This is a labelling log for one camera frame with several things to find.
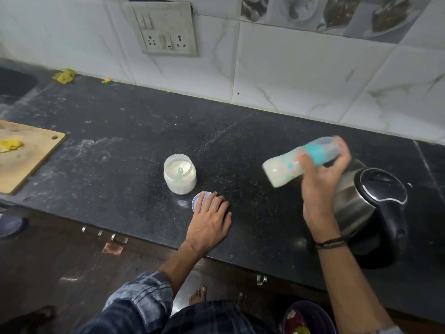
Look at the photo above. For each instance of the person's right hand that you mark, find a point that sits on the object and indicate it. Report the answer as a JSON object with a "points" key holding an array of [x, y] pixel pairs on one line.
{"points": [[320, 198]]}

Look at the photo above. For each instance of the person's left hand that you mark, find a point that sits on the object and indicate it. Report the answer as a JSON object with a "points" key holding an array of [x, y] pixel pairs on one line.
{"points": [[208, 227]]}

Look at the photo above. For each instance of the lavender round jar lid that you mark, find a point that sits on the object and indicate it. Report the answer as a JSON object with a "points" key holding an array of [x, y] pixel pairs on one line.
{"points": [[194, 203]]}

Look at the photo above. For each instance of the steel black electric kettle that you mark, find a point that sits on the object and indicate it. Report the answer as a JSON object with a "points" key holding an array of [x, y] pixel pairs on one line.
{"points": [[354, 205]]}

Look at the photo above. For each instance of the teal baby bottle cap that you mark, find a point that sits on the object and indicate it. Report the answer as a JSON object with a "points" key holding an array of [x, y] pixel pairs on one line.
{"points": [[318, 153]]}

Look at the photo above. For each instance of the clear baby bottle teal print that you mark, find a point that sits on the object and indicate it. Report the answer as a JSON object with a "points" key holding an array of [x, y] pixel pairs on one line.
{"points": [[278, 170]]}

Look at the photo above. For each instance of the glass jar of white powder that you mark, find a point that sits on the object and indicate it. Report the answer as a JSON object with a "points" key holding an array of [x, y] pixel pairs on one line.
{"points": [[180, 186]]}

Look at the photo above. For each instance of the person's right forearm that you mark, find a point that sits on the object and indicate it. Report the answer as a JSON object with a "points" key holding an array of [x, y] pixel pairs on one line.
{"points": [[351, 292]]}

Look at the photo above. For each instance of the person's left forearm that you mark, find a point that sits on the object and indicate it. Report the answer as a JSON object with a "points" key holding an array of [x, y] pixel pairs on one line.
{"points": [[182, 269]]}

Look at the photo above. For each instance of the person's left foot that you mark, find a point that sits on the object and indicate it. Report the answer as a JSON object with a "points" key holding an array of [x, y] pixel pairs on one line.
{"points": [[197, 297]]}

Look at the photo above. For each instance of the person's foot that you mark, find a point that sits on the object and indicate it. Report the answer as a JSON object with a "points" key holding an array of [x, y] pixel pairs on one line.
{"points": [[242, 301], [197, 297]]}

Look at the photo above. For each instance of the person's right foot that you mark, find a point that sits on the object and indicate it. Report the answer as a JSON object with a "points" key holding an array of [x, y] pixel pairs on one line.
{"points": [[242, 301]]}

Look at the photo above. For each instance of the black wrist bands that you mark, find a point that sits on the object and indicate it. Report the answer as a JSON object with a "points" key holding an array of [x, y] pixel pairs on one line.
{"points": [[330, 243]]}

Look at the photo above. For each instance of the blue plaid shirt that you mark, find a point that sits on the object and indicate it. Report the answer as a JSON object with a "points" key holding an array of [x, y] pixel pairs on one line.
{"points": [[142, 299]]}

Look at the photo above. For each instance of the purple waste bin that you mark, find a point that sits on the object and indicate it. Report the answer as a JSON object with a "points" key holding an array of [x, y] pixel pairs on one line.
{"points": [[316, 318]]}

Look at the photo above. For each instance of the small yellow green scrap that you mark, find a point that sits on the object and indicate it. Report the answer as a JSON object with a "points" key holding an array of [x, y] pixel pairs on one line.
{"points": [[107, 80]]}

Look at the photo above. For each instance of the wooden cutting board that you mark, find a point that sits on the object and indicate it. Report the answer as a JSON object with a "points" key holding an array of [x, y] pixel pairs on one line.
{"points": [[27, 159]]}

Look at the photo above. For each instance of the clear blue round lid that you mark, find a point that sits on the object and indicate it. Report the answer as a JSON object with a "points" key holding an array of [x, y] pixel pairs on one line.
{"points": [[12, 226]]}

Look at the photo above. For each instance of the crumpled yellow cloth scrap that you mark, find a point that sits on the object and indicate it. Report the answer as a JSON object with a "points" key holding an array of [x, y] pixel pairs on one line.
{"points": [[64, 76]]}

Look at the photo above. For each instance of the yellow peel scrap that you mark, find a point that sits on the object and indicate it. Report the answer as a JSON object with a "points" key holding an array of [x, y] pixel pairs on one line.
{"points": [[10, 145]]}

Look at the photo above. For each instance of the black kitchen sink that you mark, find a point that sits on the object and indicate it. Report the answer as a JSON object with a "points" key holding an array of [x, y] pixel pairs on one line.
{"points": [[15, 85]]}

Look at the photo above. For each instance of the grey wall switch socket plate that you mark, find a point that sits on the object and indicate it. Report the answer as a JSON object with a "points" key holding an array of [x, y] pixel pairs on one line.
{"points": [[163, 27]]}

